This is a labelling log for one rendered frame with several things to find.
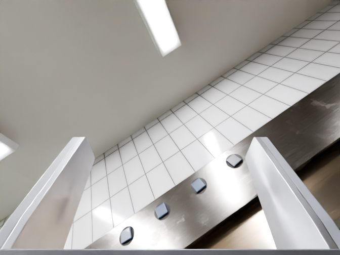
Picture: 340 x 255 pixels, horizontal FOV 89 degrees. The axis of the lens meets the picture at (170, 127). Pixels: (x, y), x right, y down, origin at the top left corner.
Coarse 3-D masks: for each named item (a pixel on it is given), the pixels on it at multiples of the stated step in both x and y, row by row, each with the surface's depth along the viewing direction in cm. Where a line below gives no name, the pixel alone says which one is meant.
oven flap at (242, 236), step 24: (312, 168) 58; (336, 168) 54; (312, 192) 52; (336, 192) 48; (240, 216) 57; (264, 216) 53; (336, 216) 44; (216, 240) 55; (240, 240) 51; (264, 240) 48
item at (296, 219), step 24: (264, 144) 10; (264, 168) 9; (288, 168) 8; (264, 192) 9; (288, 192) 7; (288, 216) 7; (312, 216) 6; (288, 240) 7; (312, 240) 6; (336, 240) 6
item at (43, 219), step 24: (72, 144) 10; (48, 168) 8; (72, 168) 9; (48, 192) 7; (72, 192) 9; (24, 216) 6; (48, 216) 7; (72, 216) 9; (0, 240) 6; (24, 240) 6; (48, 240) 7
